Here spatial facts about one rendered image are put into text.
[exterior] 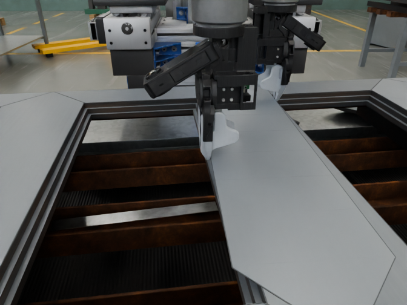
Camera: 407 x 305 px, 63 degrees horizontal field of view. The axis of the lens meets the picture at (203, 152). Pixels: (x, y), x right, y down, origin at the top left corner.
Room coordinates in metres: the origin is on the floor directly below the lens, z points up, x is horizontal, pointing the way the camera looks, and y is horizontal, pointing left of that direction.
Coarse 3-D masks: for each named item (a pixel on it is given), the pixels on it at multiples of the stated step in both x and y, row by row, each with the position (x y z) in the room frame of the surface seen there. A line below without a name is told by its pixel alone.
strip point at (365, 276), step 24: (264, 264) 0.25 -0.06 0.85; (288, 264) 0.25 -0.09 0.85; (312, 264) 0.25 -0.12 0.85; (336, 264) 0.25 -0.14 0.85; (360, 264) 0.25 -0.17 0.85; (384, 264) 0.25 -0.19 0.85; (264, 288) 0.22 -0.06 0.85; (288, 288) 0.22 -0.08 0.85; (312, 288) 0.22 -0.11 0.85; (336, 288) 0.22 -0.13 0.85; (360, 288) 0.22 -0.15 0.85
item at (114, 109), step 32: (288, 96) 0.79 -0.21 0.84; (320, 96) 0.80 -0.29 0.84; (352, 96) 0.80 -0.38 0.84; (64, 160) 0.49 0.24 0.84; (352, 192) 0.38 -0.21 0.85; (32, 224) 0.33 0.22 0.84; (384, 224) 0.31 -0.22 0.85; (32, 256) 0.29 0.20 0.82; (0, 288) 0.23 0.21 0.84; (256, 288) 0.23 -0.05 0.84; (384, 288) 0.22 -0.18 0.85
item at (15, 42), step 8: (40, 8) 5.13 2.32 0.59; (40, 16) 5.12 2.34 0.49; (0, 24) 5.14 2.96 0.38; (0, 32) 5.12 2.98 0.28; (0, 40) 4.77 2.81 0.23; (8, 40) 4.77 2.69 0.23; (16, 40) 4.77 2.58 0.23; (24, 40) 4.77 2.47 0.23; (32, 40) 4.77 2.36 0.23; (0, 48) 4.23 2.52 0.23; (8, 48) 4.23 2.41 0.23; (16, 48) 4.30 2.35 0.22; (0, 56) 3.91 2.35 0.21
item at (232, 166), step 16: (224, 160) 0.46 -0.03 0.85; (240, 160) 0.46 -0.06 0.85; (256, 160) 0.46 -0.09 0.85; (272, 160) 0.46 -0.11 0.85; (288, 160) 0.46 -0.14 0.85; (304, 160) 0.46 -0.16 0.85; (320, 160) 0.46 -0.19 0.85; (224, 176) 0.42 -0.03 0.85; (240, 176) 0.42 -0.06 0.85; (256, 176) 0.42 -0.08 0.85; (272, 176) 0.42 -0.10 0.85; (288, 176) 0.42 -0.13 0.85
